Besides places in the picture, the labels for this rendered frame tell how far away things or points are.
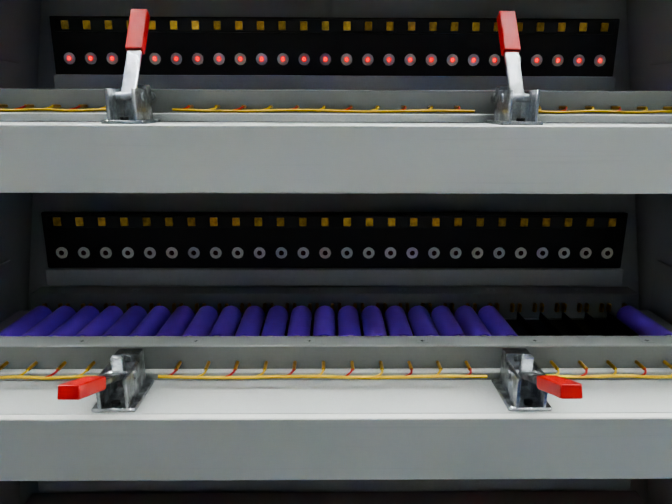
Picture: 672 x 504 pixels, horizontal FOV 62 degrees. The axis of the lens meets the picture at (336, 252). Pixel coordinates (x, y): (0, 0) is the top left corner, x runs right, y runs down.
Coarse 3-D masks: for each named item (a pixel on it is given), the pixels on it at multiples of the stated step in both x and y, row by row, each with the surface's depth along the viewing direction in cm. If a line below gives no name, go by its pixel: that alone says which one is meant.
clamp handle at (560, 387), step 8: (520, 360) 37; (528, 360) 36; (520, 368) 37; (528, 368) 37; (520, 376) 36; (528, 376) 35; (536, 376) 34; (544, 376) 33; (552, 376) 33; (544, 384) 32; (552, 384) 31; (560, 384) 30; (568, 384) 30; (576, 384) 30; (552, 392) 31; (560, 392) 30; (568, 392) 30; (576, 392) 30
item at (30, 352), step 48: (0, 336) 41; (48, 336) 41; (96, 336) 41; (144, 336) 41; (192, 336) 41; (240, 336) 41; (288, 336) 41; (336, 336) 41; (384, 336) 41; (432, 336) 41; (480, 336) 41; (528, 336) 41; (576, 336) 42; (624, 336) 42
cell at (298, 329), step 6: (300, 306) 49; (294, 312) 48; (300, 312) 47; (306, 312) 48; (294, 318) 46; (300, 318) 46; (306, 318) 46; (294, 324) 45; (300, 324) 45; (306, 324) 45; (288, 330) 45; (294, 330) 43; (300, 330) 43; (306, 330) 44
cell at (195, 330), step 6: (204, 306) 48; (210, 306) 49; (198, 312) 47; (204, 312) 47; (210, 312) 48; (216, 312) 49; (198, 318) 46; (204, 318) 46; (210, 318) 47; (216, 318) 48; (192, 324) 45; (198, 324) 45; (204, 324) 45; (210, 324) 46; (186, 330) 44; (192, 330) 43; (198, 330) 44; (204, 330) 44; (210, 330) 46
